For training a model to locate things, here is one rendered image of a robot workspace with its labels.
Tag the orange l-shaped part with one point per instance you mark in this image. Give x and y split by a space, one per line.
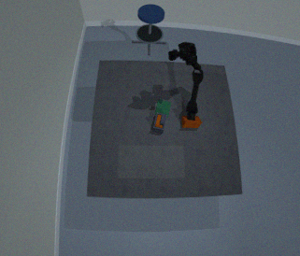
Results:
158 122

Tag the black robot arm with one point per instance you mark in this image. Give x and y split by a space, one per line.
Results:
191 106

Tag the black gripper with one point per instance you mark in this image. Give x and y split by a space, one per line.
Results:
183 53

